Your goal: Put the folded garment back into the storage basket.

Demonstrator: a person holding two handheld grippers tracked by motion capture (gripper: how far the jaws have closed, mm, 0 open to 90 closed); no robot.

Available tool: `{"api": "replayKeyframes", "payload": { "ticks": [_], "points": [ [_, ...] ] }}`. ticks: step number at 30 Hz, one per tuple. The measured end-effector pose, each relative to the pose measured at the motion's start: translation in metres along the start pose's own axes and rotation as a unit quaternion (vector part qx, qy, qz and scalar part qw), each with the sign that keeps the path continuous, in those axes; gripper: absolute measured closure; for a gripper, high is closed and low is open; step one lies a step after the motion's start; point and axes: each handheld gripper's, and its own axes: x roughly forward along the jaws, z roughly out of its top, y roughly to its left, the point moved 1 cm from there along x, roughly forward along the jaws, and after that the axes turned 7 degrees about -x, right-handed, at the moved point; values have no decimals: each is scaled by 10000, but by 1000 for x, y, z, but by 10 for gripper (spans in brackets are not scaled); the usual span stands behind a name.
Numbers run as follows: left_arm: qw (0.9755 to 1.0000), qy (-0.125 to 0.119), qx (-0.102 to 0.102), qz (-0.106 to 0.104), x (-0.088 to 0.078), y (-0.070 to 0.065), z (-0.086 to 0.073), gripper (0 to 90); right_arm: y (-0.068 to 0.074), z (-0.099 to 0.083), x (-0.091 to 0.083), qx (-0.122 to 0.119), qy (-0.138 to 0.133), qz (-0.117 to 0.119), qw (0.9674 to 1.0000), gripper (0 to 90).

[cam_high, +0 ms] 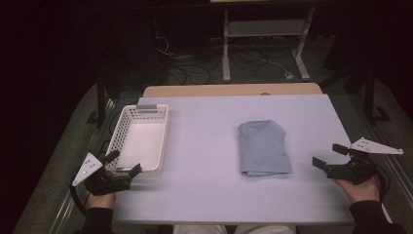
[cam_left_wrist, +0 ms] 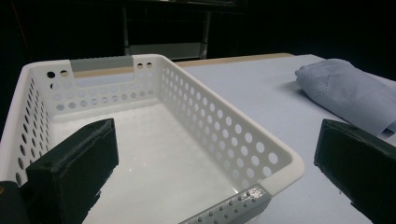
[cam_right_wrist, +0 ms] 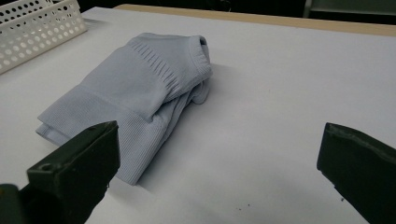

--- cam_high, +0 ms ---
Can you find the person's right hand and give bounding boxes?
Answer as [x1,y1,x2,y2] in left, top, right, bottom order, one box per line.
[332,176,381,204]

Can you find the blue shirt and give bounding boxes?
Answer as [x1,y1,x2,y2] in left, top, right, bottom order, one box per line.
[238,119,292,178]

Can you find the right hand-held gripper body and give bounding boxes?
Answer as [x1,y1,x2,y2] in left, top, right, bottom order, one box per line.
[325,136,404,186]

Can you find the person's left hand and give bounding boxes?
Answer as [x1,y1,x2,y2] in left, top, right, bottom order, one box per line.
[86,190,117,210]

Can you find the white cable with plug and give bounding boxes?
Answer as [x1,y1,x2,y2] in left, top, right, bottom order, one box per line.
[242,48,295,81]

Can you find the grey metal desk frame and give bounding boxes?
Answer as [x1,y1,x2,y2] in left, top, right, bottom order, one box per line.
[222,6,316,83]

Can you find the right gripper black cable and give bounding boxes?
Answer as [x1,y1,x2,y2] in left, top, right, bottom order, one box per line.
[373,160,393,203]

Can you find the black floor cables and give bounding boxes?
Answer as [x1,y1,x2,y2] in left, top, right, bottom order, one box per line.
[155,35,223,86]

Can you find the metal floor rail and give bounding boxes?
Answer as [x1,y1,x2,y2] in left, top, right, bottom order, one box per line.
[352,96,413,199]
[48,97,116,234]

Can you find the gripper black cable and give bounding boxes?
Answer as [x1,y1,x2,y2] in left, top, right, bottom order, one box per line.
[68,183,90,215]
[373,160,393,203]

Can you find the wooden table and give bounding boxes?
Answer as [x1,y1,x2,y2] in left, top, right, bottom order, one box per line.
[142,82,323,98]

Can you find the black metal stand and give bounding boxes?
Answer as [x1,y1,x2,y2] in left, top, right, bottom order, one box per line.
[86,72,124,129]
[319,62,393,125]

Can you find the white plastic basket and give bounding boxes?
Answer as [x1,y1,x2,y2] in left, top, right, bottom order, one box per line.
[104,103,169,178]

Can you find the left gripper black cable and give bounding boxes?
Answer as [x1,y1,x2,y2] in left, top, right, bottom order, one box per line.
[68,183,90,215]

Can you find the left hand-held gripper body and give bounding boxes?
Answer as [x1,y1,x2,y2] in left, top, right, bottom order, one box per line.
[71,152,133,197]

